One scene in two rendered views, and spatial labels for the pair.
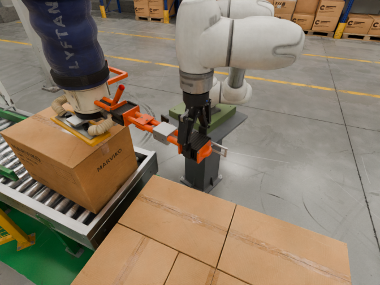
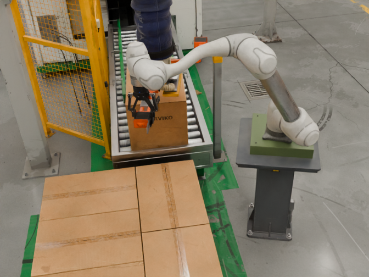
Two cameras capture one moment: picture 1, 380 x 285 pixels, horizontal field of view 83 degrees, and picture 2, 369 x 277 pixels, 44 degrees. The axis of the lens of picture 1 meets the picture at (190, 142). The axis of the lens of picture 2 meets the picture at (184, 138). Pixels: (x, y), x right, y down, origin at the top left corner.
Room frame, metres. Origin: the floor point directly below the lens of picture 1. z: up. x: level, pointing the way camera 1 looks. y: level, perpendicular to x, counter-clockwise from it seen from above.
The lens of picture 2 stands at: (-0.28, -1.82, 2.53)
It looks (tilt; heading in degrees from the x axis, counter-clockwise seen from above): 37 degrees down; 59
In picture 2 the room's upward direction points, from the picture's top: 3 degrees counter-clockwise
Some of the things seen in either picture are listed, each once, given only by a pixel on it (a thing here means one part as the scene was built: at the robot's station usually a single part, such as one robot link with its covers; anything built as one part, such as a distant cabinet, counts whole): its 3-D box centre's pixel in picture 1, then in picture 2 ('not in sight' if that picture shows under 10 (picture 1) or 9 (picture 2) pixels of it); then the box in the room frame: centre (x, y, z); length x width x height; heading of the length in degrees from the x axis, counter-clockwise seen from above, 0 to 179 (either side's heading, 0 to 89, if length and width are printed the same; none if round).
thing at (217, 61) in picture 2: not in sight; (217, 109); (1.55, 0.73, 0.50); 0.07 x 0.07 x 1.00; 66
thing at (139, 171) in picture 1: (126, 188); (162, 151); (0.86, 0.41, 0.58); 0.70 x 0.03 x 0.06; 156
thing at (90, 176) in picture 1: (77, 153); (156, 104); (1.00, 0.72, 0.75); 0.60 x 0.40 x 0.40; 62
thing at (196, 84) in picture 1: (196, 78); (139, 78); (0.55, -0.02, 1.45); 0.09 x 0.09 x 0.06
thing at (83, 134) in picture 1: (78, 123); not in sight; (0.82, 0.52, 1.11); 0.34 x 0.10 x 0.05; 54
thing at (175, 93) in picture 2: not in sight; (173, 79); (0.97, 0.41, 1.11); 0.34 x 0.10 x 0.05; 54
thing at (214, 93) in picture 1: (207, 90); (281, 111); (1.42, -0.12, 0.98); 0.18 x 0.16 x 0.22; 82
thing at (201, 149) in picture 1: (194, 147); (141, 119); (0.54, -0.02, 1.21); 0.08 x 0.07 x 0.05; 54
